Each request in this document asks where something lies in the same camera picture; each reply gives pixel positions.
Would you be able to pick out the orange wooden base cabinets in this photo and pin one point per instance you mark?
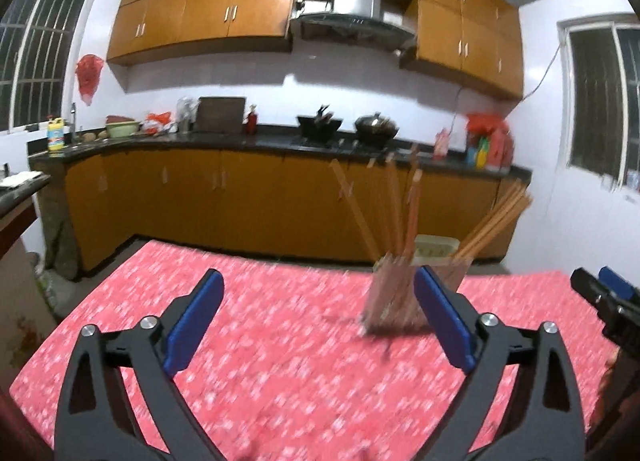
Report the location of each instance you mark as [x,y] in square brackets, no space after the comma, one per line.
[250,201]

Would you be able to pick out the screened window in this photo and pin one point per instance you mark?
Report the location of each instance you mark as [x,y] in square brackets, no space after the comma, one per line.
[605,101]

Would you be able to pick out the dark side counter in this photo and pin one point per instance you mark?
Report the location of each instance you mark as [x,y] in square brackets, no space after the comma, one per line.
[15,198]

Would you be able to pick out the green basin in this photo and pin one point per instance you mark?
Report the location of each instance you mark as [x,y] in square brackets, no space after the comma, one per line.
[122,127]

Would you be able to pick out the green and yellow bottles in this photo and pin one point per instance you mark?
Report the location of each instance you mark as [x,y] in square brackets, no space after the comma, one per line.
[479,153]

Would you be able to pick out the yellow detergent bottle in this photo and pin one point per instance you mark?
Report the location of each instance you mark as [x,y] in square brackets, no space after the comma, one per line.
[56,136]

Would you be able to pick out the small red plastic bag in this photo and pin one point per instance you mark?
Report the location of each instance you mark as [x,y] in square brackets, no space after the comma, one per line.
[157,123]

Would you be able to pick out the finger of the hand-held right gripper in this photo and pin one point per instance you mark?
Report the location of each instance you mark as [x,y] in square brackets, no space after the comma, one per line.
[617,283]
[600,298]

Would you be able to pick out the steel range hood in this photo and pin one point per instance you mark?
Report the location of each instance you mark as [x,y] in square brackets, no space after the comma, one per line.
[350,23]

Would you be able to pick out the red floral tablecloth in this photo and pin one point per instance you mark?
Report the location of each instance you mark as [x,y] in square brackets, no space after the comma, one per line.
[300,366]

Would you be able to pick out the pink bottle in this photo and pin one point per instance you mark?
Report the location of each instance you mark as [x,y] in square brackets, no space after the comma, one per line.
[442,145]

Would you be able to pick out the barred window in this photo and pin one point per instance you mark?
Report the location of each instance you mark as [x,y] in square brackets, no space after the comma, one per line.
[35,51]

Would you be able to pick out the black wok with utensils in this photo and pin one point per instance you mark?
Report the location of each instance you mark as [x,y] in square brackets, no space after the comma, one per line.
[320,127]

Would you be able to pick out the black kitchen countertop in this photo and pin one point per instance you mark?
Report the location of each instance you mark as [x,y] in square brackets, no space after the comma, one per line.
[200,139]

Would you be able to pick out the large red plastic bag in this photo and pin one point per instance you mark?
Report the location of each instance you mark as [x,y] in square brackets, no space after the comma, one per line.
[495,133]

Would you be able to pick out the red bottle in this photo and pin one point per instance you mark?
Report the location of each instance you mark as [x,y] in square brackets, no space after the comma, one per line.
[251,122]

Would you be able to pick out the wok with lid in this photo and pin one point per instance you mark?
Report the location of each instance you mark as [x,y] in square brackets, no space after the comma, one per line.
[376,128]

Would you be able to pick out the bunch of chopsticks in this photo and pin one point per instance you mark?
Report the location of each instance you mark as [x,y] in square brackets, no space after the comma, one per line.
[392,201]

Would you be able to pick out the clear glass jar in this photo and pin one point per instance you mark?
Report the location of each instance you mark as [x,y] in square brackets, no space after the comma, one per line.
[185,116]

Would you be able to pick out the metal faucet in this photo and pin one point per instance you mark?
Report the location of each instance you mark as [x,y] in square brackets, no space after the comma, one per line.
[73,121]

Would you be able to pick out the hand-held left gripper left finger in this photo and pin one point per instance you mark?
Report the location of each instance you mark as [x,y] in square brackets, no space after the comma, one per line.
[195,321]

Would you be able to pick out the beige plastic chopstick holder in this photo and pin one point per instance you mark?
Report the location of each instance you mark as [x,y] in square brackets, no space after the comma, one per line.
[390,291]

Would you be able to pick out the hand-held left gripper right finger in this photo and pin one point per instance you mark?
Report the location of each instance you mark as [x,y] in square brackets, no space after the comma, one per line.
[442,321]

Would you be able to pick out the hanging red plastic bag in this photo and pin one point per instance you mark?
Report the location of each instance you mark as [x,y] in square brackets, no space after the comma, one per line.
[90,76]

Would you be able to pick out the white cloth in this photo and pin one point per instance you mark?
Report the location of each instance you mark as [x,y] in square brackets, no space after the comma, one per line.
[20,180]

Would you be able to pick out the dark wooden cutting board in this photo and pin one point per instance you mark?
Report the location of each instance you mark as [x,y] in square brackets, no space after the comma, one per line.
[220,115]

